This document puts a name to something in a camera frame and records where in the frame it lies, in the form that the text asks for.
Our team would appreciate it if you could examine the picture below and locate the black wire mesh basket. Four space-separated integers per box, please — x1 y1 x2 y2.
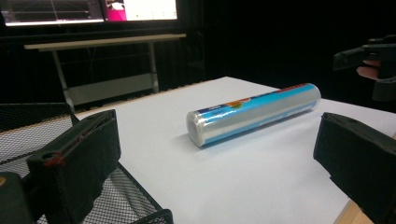
0 103 175 224

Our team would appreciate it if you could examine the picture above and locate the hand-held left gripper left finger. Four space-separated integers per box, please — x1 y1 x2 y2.
25 108 122 224

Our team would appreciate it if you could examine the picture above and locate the computer monitor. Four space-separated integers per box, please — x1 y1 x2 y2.
0 0 180 28

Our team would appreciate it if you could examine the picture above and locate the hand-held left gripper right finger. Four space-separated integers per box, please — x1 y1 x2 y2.
313 112 396 224

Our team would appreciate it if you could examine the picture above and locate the white metal-frame table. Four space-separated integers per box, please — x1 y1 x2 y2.
23 33 187 108

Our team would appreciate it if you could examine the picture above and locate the blue cling film roll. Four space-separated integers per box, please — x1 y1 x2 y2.
186 82 322 148

